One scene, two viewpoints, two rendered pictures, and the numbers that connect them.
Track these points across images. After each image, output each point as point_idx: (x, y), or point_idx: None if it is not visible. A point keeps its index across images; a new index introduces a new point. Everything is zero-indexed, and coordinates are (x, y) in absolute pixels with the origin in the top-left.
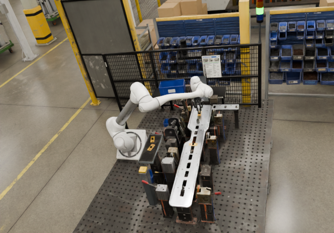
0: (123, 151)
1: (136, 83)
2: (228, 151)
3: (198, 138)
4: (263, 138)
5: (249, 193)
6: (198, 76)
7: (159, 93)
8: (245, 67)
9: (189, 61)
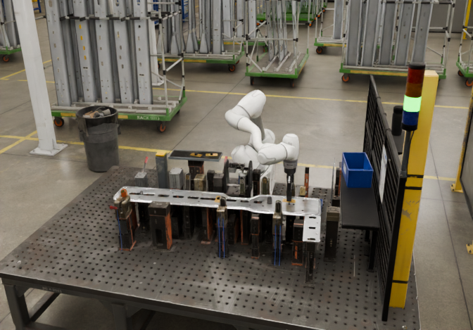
0: None
1: (256, 91)
2: (246, 267)
3: (229, 202)
4: (274, 310)
5: (153, 281)
6: (293, 137)
7: None
8: None
9: (381, 144)
